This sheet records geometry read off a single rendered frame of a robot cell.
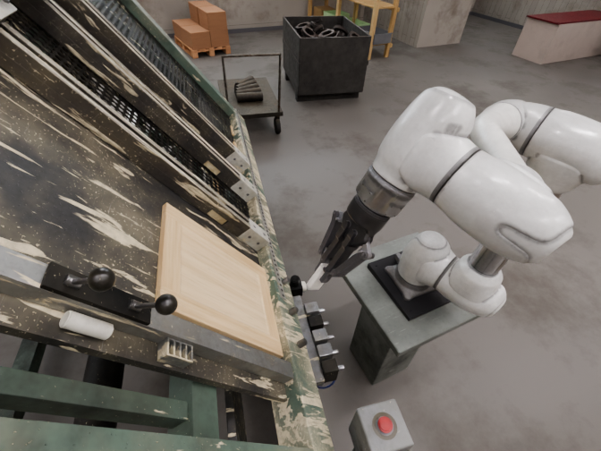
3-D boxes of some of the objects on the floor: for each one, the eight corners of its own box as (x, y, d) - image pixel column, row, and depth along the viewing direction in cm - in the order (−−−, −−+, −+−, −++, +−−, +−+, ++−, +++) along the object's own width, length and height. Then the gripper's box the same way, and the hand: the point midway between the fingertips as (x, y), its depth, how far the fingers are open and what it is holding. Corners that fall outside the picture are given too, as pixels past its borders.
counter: (602, 54, 695) (625, 16, 648) (537, 64, 629) (558, 22, 582) (572, 46, 738) (593, 9, 690) (510, 55, 671) (527, 14, 624)
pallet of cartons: (188, 59, 583) (180, 15, 538) (174, 41, 657) (166, 2, 611) (232, 54, 611) (227, 12, 566) (214, 38, 685) (209, -1, 639)
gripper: (342, 178, 61) (287, 264, 74) (380, 225, 53) (310, 313, 65) (370, 185, 66) (313, 265, 78) (409, 230, 58) (338, 311, 70)
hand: (319, 276), depth 70 cm, fingers closed
